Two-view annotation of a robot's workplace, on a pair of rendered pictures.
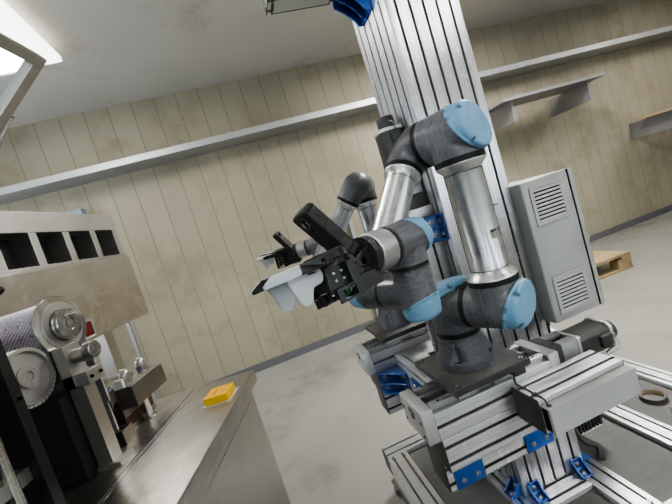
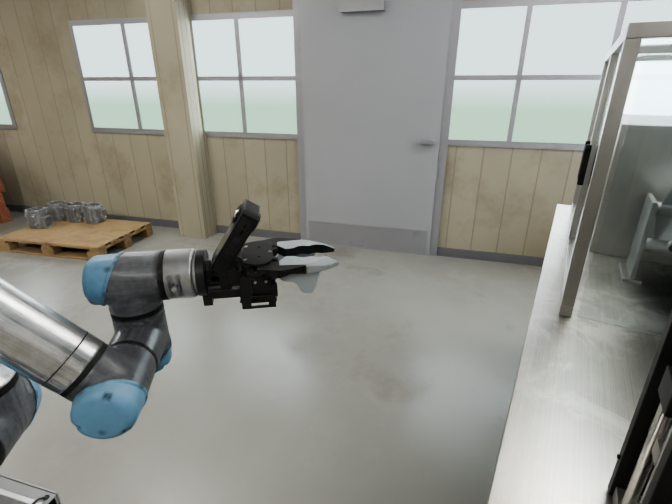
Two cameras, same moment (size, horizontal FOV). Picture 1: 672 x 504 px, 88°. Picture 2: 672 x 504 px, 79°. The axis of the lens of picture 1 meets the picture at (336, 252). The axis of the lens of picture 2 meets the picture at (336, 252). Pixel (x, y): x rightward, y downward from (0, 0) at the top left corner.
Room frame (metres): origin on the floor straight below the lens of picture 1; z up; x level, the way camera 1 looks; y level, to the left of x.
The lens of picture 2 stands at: (1.01, 0.40, 1.48)
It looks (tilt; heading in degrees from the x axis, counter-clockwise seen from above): 22 degrees down; 208
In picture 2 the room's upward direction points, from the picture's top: straight up
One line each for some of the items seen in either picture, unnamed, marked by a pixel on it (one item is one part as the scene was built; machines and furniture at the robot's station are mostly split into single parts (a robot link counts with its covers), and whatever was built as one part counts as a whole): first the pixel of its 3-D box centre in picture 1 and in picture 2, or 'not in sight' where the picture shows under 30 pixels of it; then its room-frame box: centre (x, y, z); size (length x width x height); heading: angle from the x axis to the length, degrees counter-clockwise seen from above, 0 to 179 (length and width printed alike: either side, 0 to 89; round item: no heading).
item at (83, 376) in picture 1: (95, 403); not in sight; (0.80, 0.65, 1.05); 0.06 x 0.05 x 0.31; 88
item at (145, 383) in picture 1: (87, 401); not in sight; (1.02, 0.84, 1.00); 0.40 x 0.16 x 0.06; 88
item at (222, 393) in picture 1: (219, 394); not in sight; (0.99, 0.45, 0.91); 0.07 x 0.07 x 0.02; 88
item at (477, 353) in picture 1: (461, 342); not in sight; (0.93, -0.26, 0.87); 0.15 x 0.15 x 0.10
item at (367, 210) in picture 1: (374, 233); not in sight; (1.55, -0.19, 1.19); 0.15 x 0.12 x 0.55; 166
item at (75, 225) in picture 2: not in sight; (76, 227); (-1.18, -3.67, 0.16); 1.17 x 0.80 x 0.33; 102
